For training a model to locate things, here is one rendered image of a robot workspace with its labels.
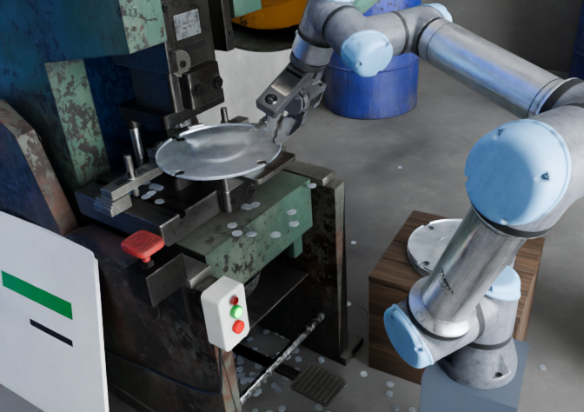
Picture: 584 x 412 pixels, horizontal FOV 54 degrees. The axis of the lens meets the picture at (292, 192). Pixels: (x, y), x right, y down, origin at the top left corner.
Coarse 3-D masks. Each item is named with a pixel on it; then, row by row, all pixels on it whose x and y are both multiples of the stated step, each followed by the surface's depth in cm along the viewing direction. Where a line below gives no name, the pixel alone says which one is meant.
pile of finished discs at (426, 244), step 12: (420, 228) 170; (432, 228) 172; (444, 228) 170; (456, 228) 169; (408, 240) 164; (420, 240) 165; (432, 240) 165; (444, 240) 163; (408, 252) 162; (420, 252) 160; (432, 252) 160; (420, 264) 155; (432, 264) 155
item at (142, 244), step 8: (136, 232) 107; (144, 232) 107; (128, 240) 105; (136, 240) 105; (144, 240) 105; (152, 240) 105; (160, 240) 105; (128, 248) 103; (136, 248) 103; (144, 248) 103; (152, 248) 103; (160, 248) 104; (136, 256) 102; (144, 256) 102
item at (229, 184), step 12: (276, 156) 127; (288, 156) 127; (264, 168) 123; (276, 168) 123; (204, 180) 132; (216, 180) 129; (228, 180) 129; (240, 180) 133; (252, 180) 119; (264, 180) 120; (228, 192) 130; (240, 192) 134; (252, 192) 136; (228, 204) 132; (240, 204) 135
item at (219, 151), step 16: (208, 128) 144; (224, 128) 143; (240, 128) 142; (176, 144) 136; (192, 144) 136; (208, 144) 134; (224, 144) 133; (240, 144) 132; (256, 144) 133; (272, 144) 133; (160, 160) 129; (176, 160) 129; (192, 160) 128; (208, 160) 127; (224, 160) 127; (240, 160) 127; (256, 160) 126; (272, 160) 125; (176, 176) 122; (192, 176) 120; (208, 176) 121; (224, 176) 119
